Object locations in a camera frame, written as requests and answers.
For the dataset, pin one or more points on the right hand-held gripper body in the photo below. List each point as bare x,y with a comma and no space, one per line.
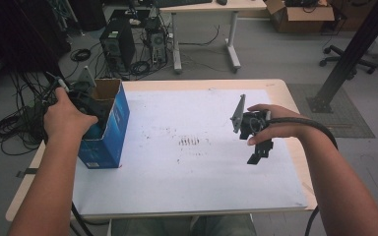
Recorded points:
251,124

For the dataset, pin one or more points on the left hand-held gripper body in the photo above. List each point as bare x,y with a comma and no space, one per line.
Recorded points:
85,98

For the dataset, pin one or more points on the blue cardboard box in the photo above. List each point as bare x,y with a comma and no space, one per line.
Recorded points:
111,141

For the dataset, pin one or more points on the person's left hand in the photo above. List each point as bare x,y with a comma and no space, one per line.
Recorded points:
67,123

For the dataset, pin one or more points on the person's right hand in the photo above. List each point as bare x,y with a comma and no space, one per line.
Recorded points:
285,126

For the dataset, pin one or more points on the black computer tower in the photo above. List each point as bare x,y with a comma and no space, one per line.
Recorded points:
116,42

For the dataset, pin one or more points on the white paper sheet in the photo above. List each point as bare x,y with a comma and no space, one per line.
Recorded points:
190,183

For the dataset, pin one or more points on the grey computer tower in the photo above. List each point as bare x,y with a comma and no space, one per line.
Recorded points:
157,42

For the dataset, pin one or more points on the dark curtain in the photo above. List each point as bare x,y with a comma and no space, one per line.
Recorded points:
16,32

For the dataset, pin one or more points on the grey floor mat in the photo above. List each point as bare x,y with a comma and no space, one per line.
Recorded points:
352,121

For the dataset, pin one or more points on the black office chair base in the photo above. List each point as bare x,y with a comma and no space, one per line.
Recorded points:
339,55

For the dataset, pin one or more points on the brown cardboard box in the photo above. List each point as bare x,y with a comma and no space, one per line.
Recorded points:
302,18

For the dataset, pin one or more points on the white desk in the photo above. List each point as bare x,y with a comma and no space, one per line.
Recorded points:
210,6

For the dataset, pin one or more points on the black computer mouse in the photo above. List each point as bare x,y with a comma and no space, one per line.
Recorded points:
221,2

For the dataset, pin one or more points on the black keyboard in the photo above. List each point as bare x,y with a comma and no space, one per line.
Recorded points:
183,2

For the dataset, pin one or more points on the black metal post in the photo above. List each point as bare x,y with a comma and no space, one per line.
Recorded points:
357,49

